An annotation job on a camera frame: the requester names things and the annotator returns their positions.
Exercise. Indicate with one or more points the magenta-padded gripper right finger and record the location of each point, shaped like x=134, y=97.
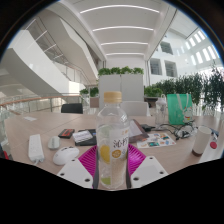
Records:
x=148, y=170

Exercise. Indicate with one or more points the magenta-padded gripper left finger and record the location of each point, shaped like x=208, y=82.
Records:
x=75, y=171

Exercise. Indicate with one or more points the clear drink bottle tan cap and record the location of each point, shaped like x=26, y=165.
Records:
x=112, y=140

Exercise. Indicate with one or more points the clear plastic water jug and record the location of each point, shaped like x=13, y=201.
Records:
x=161, y=113

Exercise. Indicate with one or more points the white computer mouse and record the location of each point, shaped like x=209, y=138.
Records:
x=66, y=155

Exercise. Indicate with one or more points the colourful sticker sheet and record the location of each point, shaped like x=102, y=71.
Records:
x=156, y=140

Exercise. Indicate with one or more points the small grey computer mouse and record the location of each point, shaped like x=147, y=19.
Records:
x=54, y=142

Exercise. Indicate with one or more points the small red black box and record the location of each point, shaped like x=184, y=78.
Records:
x=66, y=133

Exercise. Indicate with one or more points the brown open book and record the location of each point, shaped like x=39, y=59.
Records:
x=137, y=131

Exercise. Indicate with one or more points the black power adapter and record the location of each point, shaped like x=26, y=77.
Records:
x=147, y=127

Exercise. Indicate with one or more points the white power strip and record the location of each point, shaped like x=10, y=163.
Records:
x=36, y=148

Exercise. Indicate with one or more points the white paper cup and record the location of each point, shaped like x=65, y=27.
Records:
x=201, y=140

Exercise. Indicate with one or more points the black chair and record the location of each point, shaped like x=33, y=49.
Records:
x=72, y=108

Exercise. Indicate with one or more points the white paper slip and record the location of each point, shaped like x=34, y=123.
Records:
x=30, y=118

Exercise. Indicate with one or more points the brown planter with green plants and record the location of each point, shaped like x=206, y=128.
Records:
x=94, y=96

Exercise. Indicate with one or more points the low planter with green shrubs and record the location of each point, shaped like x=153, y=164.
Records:
x=152, y=90

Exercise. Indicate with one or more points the white planter cabinet with plants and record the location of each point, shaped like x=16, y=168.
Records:
x=120, y=86

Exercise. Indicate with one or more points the row of tall green plants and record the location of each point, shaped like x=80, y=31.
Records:
x=193, y=86

